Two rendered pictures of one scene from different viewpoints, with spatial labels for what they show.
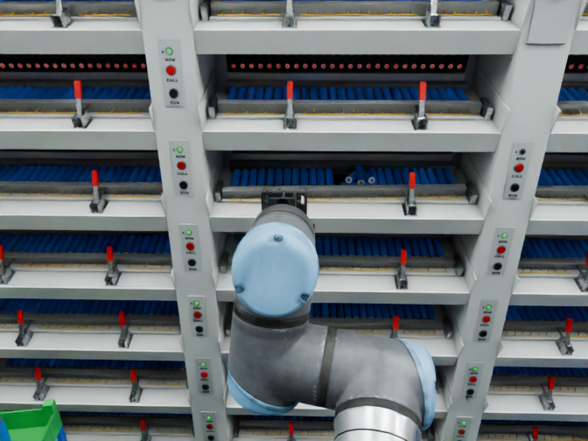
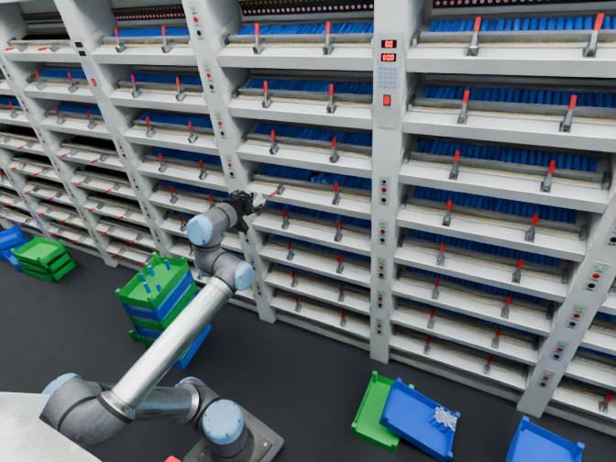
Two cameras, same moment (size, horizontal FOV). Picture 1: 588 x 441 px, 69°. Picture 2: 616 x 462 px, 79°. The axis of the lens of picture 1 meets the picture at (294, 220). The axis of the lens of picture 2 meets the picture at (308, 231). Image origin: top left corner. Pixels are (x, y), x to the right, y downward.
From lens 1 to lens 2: 0.96 m
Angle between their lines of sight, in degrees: 28
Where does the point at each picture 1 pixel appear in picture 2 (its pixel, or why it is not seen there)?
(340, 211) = (302, 196)
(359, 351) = (224, 261)
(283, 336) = (203, 251)
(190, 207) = (236, 184)
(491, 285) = (381, 249)
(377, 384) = (221, 272)
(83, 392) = not seen: hidden behind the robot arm
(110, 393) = not seen: hidden behind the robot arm
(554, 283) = (423, 256)
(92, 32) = (190, 104)
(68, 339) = not seen: hidden behind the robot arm
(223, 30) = (237, 107)
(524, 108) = (381, 159)
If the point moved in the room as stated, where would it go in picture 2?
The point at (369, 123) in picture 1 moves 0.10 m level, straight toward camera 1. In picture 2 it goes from (311, 155) to (295, 165)
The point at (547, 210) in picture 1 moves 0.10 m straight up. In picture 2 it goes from (412, 214) to (413, 191)
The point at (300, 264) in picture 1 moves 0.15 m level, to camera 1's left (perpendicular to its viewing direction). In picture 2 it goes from (202, 230) to (166, 222)
